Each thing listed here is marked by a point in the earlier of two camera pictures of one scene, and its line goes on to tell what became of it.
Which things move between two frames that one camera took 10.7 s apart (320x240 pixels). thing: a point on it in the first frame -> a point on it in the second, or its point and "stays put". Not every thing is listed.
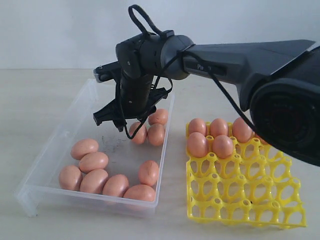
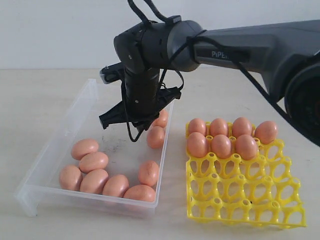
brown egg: x=140 y=136 -> x=246 y=146
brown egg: x=197 y=145 stays put
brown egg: x=241 y=131 stays put
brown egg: x=223 y=146 stays put
